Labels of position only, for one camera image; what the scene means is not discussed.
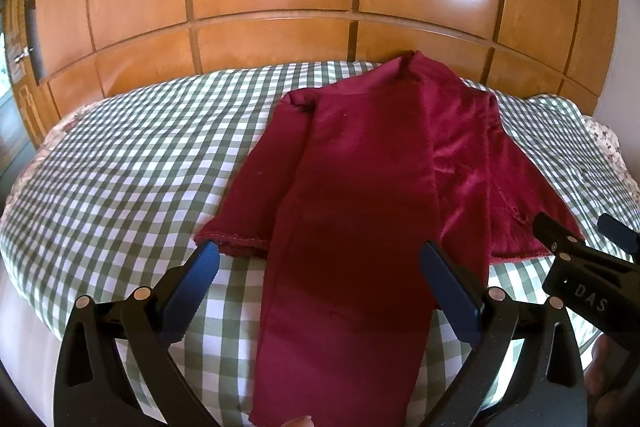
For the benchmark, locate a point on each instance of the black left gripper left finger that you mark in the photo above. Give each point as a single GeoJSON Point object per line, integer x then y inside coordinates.
{"type": "Point", "coordinates": [91, 386]}

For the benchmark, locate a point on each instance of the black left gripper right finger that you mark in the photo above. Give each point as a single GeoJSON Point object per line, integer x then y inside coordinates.
{"type": "Point", "coordinates": [547, 387]}

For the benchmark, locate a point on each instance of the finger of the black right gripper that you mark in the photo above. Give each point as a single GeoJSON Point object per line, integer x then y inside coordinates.
{"type": "Point", "coordinates": [555, 234]}
{"type": "Point", "coordinates": [623, 237]}

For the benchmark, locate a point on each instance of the dark red garment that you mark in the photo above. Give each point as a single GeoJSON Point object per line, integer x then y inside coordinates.
{"type": "Point", "coordinates": [338, 196]}

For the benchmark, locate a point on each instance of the right hand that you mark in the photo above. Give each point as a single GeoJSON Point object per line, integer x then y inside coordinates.
{"type": "Point", "coordinates": [610, 404]}

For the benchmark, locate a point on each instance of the floral bed sheet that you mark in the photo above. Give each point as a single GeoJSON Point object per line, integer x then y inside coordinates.
{"type": "Point", "coordinates": [608, 144]}

